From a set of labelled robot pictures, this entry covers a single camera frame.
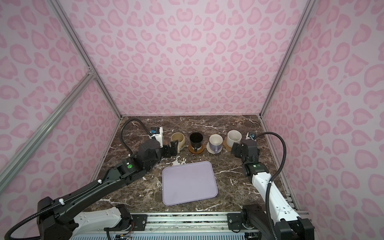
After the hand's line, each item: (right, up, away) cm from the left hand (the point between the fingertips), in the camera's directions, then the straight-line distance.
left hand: (172, 139), depth 73 cm
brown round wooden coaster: (+14, -9, +24) cm, 29 cm away
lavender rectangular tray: (+7, -26, +13) cm, 30 cm away
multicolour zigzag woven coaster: (+19, -8, +28) cm, 35 cm away
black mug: (+12, -2, +19) cm, 22 cm away
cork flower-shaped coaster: (+32, -7, +28) cm, 43 cm away
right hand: (+38, -4, +10) cm, 39 cm away
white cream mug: (+36, 0, +27) cm, 45 cm away
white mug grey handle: (+25, -4, +28) cm, 37 cm away
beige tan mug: (+1, -1, +27) cm, 27 cm away
